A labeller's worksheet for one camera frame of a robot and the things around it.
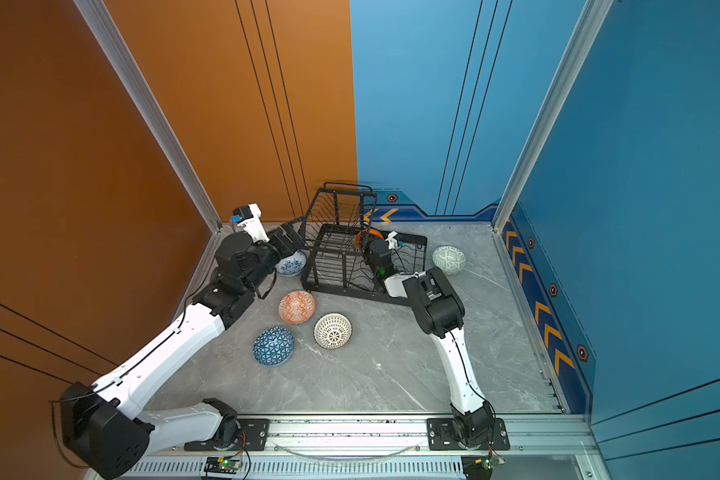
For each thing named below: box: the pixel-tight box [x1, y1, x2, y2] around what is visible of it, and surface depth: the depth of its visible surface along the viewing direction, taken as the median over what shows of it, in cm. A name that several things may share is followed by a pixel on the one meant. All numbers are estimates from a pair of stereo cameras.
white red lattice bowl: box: [313, 312, 353, 350], surface depth 91 cm
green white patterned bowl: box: [432, 246, 466, 275], surface depth 108 cm
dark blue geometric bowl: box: [252, 326, 295, 367], surface depth 88 cm
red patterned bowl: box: [278, 290, 317, 325], surface depth 96 cm
